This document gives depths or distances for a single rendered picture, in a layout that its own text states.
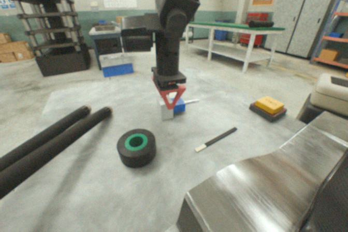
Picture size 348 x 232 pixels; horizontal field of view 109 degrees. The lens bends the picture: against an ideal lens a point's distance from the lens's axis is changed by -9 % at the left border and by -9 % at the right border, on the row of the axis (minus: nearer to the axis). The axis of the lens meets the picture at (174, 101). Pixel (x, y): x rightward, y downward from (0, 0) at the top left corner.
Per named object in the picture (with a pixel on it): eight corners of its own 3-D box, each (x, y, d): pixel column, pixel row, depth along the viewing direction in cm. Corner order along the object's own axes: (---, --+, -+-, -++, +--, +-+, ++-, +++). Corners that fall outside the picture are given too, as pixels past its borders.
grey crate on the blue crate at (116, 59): (129, 58, 317) (128, 52, 309) (132, 63, 286) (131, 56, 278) (100, 62, 295) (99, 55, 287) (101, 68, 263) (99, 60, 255)
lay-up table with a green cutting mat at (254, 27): (208, 48, 513) (211, 17, 458) (272, 67, 335) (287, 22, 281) (182, 52, 465) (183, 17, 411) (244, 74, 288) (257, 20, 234)
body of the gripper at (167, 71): (161, 89, 32) (160, 56, 28) (150, 73, 40) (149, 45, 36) (187, 85, 34) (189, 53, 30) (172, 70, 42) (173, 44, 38)
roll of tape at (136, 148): (145, 133, 36) (144, 123, 34) (163, 155, 30) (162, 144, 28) (115, 149, 31) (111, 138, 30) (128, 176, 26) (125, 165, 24)
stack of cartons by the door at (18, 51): (35, 56, 445) (24, 30, 401) (32, 59, 420) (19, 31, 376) (6, 60, 414) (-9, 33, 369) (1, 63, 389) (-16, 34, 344)
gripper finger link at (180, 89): (161, 116, 36) (160, 83, 31) (154, 102, 42) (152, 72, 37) (185, 111, 38) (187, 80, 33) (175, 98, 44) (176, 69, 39)
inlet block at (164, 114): (193, 103, 48) (195, 89, 45) (201, 111, 44) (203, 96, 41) (157, 111, 44) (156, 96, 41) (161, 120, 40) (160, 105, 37)
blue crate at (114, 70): (130, 67, 328) (129, 58, 317) (134, 73, 297) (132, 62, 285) (103, 71, 306) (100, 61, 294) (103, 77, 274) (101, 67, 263)
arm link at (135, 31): (190, 13, 22) (178, -16, 25) (113, 12, 19) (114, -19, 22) (176, 62, 32) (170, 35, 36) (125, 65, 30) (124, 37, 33)
